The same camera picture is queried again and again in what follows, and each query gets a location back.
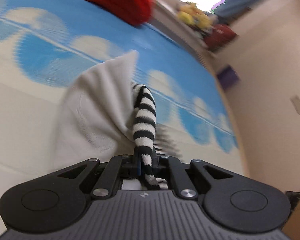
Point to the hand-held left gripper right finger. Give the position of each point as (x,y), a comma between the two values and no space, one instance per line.
(162,166)

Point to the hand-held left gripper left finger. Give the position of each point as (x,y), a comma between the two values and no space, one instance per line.
(139,168)

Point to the white garment with striped hood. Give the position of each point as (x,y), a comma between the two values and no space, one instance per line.
(95,105)

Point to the purple box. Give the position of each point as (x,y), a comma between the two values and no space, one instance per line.
(227,76)

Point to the white windowsill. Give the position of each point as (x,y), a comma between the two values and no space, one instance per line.
(172,30)

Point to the dark red bag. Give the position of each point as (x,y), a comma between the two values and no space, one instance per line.
(221,33)

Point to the yellow plush toy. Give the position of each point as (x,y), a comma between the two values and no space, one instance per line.
(187,17)
(203,21)

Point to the blue white printed bed sheet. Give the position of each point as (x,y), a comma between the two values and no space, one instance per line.
(40,42)

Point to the blue curtain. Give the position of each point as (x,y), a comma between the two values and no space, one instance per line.
(237,0)

